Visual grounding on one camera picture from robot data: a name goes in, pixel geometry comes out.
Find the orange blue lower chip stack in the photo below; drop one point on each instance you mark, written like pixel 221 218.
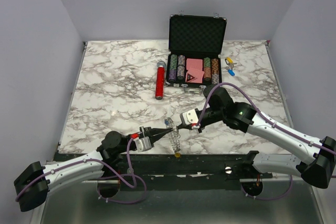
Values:
pixel 180 72

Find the red chip stack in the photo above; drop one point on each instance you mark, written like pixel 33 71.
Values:
pixel 207 74

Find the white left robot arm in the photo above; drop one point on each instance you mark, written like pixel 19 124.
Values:
pixel 38 181

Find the orange black chip stack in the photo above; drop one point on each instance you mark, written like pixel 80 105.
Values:
pixel 214 66

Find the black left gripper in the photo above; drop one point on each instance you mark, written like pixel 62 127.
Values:
pixel 158 133

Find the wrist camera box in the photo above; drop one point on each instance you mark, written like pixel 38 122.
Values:
pixel 190 118
pixel 143 144

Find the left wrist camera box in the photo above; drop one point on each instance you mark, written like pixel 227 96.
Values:
pixel 143 144

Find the black triangular all-in button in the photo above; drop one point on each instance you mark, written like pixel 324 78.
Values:
pixel 190 77

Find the yellow key tag far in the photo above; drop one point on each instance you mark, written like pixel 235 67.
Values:
pixel 229 60

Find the red glitter microphone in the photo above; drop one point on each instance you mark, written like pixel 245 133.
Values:
pixel 160 75

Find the blue key tag far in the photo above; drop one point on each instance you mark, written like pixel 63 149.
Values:
pixel 231 72

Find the green blue chip stack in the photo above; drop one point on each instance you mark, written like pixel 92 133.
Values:
pixel 173 62

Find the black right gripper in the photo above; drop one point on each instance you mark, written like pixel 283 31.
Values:
pixel 180 126

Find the loose pink playing cards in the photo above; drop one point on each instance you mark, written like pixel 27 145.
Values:
pixel 198 74

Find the purple chip stack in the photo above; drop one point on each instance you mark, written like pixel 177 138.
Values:
pixel 172 75

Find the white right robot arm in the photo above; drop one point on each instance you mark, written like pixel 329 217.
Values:
pixel 308 157

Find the green chip stack right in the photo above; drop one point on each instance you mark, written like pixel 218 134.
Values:
pixel 207 62

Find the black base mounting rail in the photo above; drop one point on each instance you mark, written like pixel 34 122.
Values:
pixel 190 172

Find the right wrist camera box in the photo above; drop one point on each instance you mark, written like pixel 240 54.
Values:
pixel 190 118

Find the black poker chip case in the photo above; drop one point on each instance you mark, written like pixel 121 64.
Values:
pixel 195 37

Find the round metal keyring disc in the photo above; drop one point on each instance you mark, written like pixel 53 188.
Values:
pixel 174 136

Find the pink playing card deck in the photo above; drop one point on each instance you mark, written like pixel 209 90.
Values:
pixel 194 64

